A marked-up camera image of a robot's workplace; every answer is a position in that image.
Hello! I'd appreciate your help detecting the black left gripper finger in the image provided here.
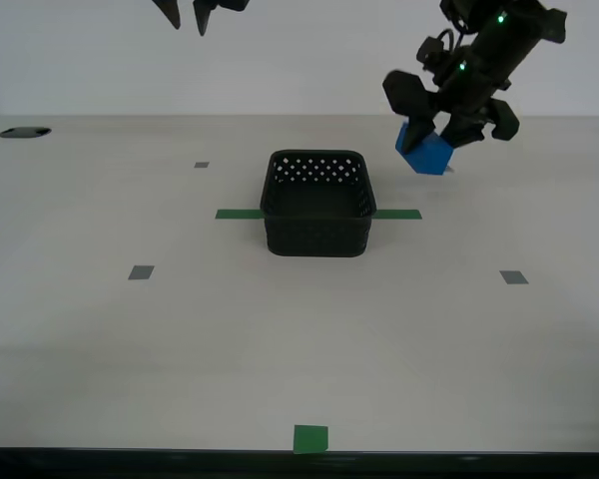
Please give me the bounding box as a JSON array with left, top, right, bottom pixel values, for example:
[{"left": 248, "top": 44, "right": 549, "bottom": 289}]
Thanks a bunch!
[
  {"left": 193, "top": 0, "right": 251, "bottom": 37},
  {"left": 152, "top": 0, "right": 182, "bottom": 30}
]

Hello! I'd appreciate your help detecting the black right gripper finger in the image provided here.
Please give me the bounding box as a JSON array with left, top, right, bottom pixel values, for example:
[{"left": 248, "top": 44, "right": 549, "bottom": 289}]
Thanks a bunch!
[
  {"left": 441, "top": 98, "right": 521, "bottom": 149},
  {"left": 382, "top": 70, "right": 438, "bottom": 154}
]

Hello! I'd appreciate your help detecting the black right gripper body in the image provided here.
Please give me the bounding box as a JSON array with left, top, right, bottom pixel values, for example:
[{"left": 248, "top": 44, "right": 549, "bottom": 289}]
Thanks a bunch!
[{"left": 434, "top": 9, "right": 550, "bottom": 119}]

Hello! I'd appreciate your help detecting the blue rectangular block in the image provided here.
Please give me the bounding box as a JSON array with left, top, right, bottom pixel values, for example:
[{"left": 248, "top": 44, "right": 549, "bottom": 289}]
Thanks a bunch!
[{"left": 394, "top": 122, "right": 454, "bottom": 177}]

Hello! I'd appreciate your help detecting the black perforated plastic basket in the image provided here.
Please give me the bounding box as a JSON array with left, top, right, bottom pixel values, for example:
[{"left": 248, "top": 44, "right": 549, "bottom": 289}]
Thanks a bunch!
[{"left": 259, "top": 149, "right": 379, "bottom": 259}]

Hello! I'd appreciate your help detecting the long green tape strip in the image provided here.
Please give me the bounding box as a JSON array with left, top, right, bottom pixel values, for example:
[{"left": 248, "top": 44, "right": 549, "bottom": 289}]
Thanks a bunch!
[{"left": 215, "top": 208, "right": 423, "bottom": 222}]

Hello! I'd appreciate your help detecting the green tape square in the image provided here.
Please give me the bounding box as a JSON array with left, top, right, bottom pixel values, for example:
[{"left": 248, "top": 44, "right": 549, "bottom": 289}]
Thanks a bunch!
[{"left": 293, "top": 424, "right": 329, "bottom": 456}]

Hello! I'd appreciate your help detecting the black table edge trim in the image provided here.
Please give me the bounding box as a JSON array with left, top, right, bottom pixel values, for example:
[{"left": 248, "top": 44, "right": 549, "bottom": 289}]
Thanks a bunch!
[{"left": 0, "top": 446, "right": 599, "bottom": 479}]

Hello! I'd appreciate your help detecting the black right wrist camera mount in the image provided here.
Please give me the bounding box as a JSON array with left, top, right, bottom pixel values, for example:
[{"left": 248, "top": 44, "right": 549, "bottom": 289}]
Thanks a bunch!
[{"left": 541, "top": 7, "right": 569, "bottom": 45}]

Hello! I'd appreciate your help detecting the black table cable grommet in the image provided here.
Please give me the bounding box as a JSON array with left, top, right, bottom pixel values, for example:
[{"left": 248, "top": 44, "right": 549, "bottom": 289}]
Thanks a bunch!
[{"left": 0, "top": 126, "right": 53, "bottom": 140}]

